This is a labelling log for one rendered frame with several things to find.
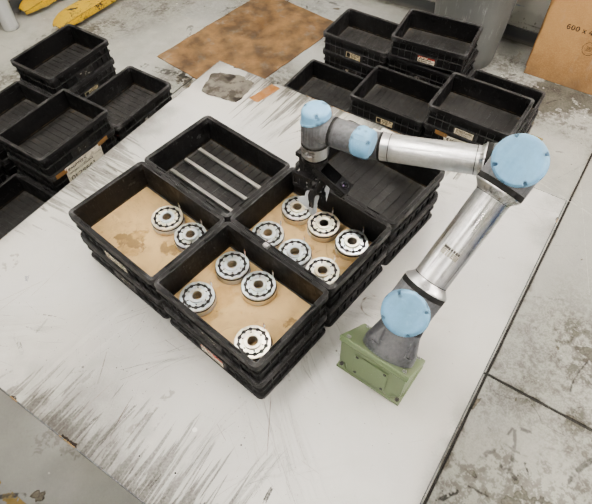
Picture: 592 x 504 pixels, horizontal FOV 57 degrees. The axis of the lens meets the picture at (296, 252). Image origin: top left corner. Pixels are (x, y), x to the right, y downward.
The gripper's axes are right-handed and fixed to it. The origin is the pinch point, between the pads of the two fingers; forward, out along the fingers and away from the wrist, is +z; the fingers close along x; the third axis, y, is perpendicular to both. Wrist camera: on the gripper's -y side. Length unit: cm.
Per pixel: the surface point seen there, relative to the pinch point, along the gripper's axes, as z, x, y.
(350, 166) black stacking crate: 14.6, -32.7, 7.8
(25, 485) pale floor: 97, 108, 62
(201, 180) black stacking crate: 14.6, 1.3, 47.3
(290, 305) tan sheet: 14.5, 25.6, -6.6
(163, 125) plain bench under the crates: 27, -23, 90
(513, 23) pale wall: 86, -277, 18
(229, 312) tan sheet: 14.5, 37.2, 6.7
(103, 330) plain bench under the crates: 27, 59, 41
